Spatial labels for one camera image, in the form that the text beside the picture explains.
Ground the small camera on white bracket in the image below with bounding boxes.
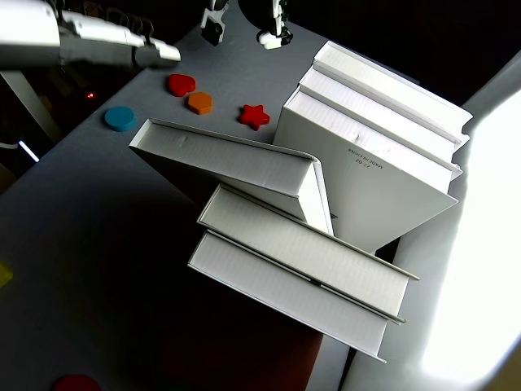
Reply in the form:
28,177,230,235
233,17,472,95
199,0,229,46

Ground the red star block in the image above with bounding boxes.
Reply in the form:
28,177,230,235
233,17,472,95
239,103,271,131

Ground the red heart block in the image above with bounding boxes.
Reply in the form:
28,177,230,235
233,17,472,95
166,73,197,98

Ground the Fashion India photo book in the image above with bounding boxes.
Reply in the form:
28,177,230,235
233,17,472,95
128,117,335,238

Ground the white Special Issue book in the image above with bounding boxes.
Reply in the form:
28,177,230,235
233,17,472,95
299,64,469,168

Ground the grey table cloth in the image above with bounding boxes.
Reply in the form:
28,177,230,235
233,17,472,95
0,7,420,391

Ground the black spine book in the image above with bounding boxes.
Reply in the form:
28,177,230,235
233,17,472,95
187,230,407,363

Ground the grey spine book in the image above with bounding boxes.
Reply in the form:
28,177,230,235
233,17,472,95
196,182,421,325

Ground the white frame post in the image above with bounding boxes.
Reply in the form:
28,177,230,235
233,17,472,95
0,68,62,143

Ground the white plain spine book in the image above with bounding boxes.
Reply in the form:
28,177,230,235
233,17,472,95
271,88,464,256

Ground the orange hexagon block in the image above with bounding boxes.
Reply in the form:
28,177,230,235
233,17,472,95
186,91,214,116

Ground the blue disc block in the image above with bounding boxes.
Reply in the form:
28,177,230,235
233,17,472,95
103,106,138,133

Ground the magenta disc block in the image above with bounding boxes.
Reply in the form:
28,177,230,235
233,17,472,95
54,374,103,391

